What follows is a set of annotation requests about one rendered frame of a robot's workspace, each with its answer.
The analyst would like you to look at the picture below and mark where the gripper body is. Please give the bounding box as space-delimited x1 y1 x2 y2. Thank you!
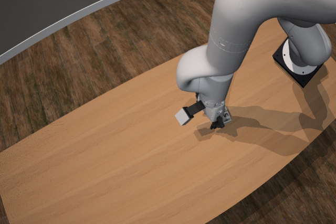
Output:
197 95 225 122

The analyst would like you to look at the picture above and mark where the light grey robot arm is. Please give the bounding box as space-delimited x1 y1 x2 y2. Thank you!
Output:
175 0 336 126

